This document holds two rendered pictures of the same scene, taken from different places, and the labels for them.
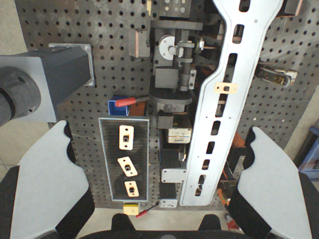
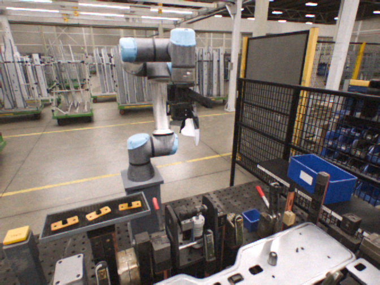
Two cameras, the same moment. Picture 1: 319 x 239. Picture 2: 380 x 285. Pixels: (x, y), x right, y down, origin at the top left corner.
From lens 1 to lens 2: 0.79 m
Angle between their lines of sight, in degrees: 84
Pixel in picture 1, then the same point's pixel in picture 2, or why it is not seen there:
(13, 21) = not seen: hidden behind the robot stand
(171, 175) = (71, 264)
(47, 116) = (128, 185)
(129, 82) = not seen: hidden behind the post
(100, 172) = not seen: outside the picture
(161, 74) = (182, 208)
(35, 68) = (156, 179)
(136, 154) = (113, 214)
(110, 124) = (138, 197)
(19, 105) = (139, 168)
